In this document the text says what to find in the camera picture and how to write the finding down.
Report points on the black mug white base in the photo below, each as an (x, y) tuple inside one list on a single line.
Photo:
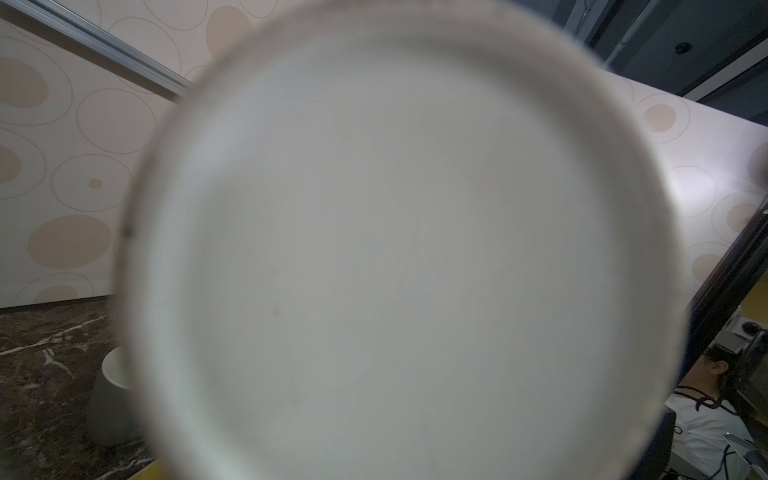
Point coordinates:
[(401, 240)]

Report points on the horizontal aluminium rail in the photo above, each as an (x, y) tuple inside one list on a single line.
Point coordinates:
[(70, 31)]

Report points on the person in white shirt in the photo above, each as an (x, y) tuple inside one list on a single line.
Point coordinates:
[(705, 415)]

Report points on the small grey mug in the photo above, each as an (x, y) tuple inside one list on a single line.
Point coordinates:
[(110, 420)]

